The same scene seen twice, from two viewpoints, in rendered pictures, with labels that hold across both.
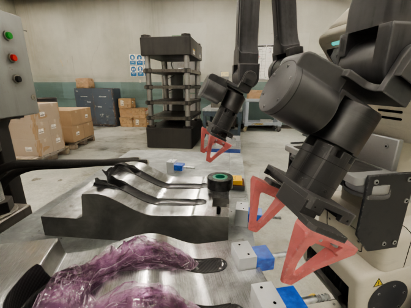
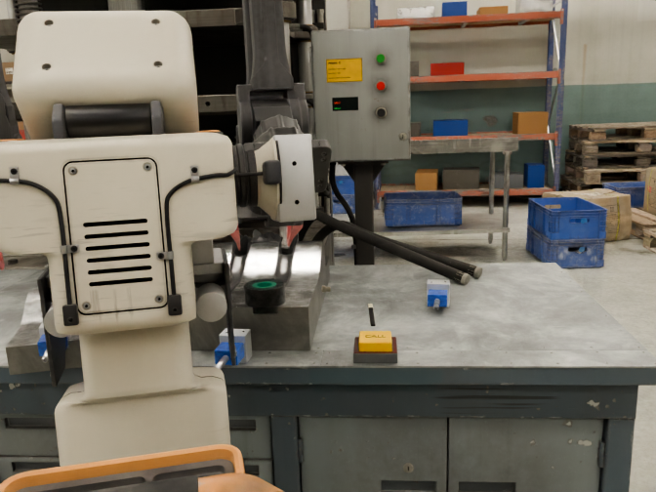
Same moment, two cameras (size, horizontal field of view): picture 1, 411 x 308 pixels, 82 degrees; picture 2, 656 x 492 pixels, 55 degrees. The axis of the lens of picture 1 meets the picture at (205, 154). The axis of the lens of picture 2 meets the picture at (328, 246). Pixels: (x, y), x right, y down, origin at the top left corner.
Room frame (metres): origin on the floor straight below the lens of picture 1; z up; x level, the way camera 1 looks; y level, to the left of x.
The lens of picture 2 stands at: (0.78, -1.22, 1.27)
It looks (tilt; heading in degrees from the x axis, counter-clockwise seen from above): 13 degrees down; 89
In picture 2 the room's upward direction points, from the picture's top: 2 degrees counter-clockwise
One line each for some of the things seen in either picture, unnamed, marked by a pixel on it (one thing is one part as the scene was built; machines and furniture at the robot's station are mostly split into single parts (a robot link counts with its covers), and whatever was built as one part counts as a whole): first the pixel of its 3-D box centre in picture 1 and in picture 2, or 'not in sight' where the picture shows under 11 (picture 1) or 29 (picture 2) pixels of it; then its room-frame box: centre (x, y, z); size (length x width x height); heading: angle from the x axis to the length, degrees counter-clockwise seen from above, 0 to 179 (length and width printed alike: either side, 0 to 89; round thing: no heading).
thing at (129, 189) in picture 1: (150, 183); (257, 262); (0.65, 0.16, 0.92); 0.35 x 0.16 x 0.09; 84
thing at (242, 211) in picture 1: (258, 215); (227, 355); (0.61, -0.16, 0.83); 0.13 x 0.05 x 0.05; 79
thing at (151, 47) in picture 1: (177, 93); not in sight; (5.25, 0.61, 1.03); 1.54 x 0.94 x 2.06; 171
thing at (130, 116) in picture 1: (134, 112); not in sight; (7.12, 2.14, 0.42); 0.86 x 0.33 x 0.83; 81
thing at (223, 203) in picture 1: (220, 208); not in sight; (0.57, -0.04, 0.87); 0.05 x 0.05 x 0.04; 84
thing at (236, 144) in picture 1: (222, 142); not in sight; (3.83, -0.29, 0.28); 0.61 x 0.41 x 0.15; 81
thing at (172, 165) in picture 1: (181, 167); (437, 299); (1.04, 0.11, 0.83); 0.13 x 0.05 x 0.05; 76
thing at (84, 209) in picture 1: (147, 196); (264, 280); (0.66, 0.18, 0.87); 0.50 x 0.26 x 0.14; 84
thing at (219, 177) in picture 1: (219, 181); (265, 293); (0.68, -0.05, 0.91); 0.08 x 0.08 x 0.04
